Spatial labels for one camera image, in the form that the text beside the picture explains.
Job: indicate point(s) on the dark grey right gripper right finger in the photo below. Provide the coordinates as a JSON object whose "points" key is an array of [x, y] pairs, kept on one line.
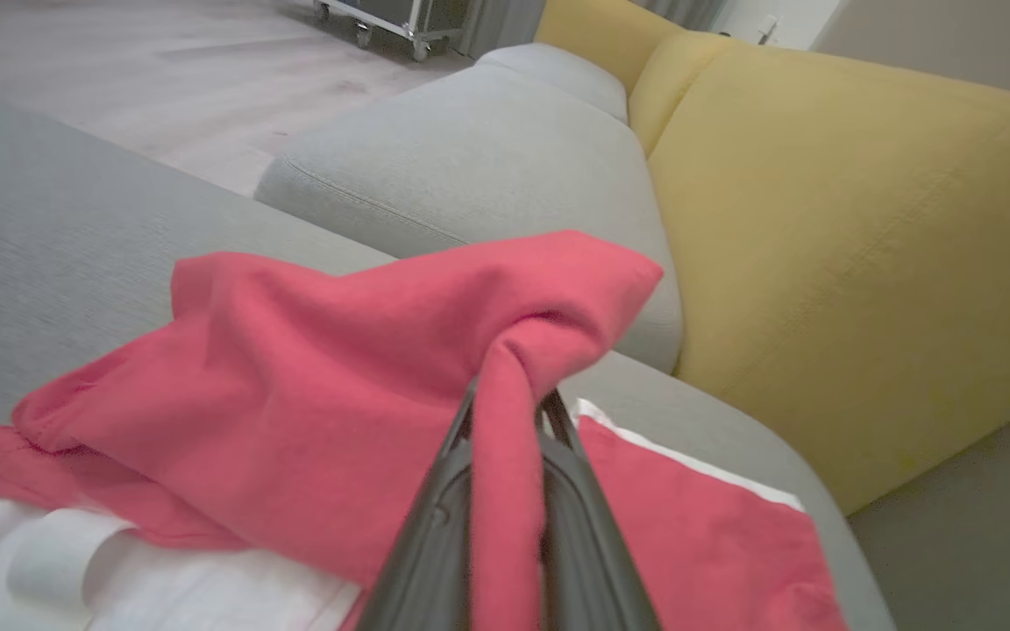
{"points": [[588, 561]]}

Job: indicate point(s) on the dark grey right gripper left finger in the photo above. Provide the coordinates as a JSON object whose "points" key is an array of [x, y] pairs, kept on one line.
{"points": [[426, 561]]}

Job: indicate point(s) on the red white basketball jersey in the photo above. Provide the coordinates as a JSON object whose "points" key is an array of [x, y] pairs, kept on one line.
{"points": [[295, 394]]}

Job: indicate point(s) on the large yellow sofa back cushion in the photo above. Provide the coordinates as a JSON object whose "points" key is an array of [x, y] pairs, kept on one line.
{"points": [[864, 263]]}

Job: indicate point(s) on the grey sofa seat cushion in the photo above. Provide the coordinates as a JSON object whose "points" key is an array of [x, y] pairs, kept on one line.
{"points": [[470, 149]]}

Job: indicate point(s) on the large grey sofa seat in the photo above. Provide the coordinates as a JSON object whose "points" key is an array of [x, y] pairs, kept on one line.
{"points": [[49, 263]]}

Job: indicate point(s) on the small yellow sofa back cushion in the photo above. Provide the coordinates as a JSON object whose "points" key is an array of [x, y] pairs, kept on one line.
{"points": [[593, 35]]}

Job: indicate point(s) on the grey curtain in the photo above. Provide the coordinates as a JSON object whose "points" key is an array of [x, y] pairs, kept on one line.
{"points": [[505, 26], [685, 10]]}

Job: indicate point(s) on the metal cart with wheels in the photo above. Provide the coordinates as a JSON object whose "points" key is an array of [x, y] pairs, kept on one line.
{"points": [[400, 17]]}

